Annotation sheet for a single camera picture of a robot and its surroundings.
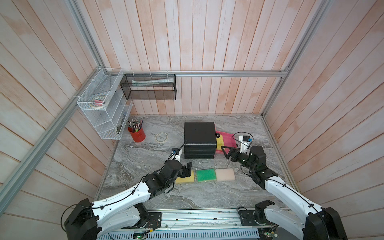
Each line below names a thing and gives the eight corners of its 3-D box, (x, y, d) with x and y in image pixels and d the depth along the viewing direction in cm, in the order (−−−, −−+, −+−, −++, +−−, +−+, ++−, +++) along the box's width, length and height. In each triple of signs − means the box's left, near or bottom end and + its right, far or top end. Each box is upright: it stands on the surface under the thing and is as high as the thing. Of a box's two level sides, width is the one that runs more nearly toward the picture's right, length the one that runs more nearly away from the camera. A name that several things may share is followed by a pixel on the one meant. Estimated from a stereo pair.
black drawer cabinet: (184, 163, 95) (183, 148, 81) (184, 138, 108) (184, 122, 93) (214, 163, 95) (218, 148, 81) (211, 138, 108) (214, 122, 93)
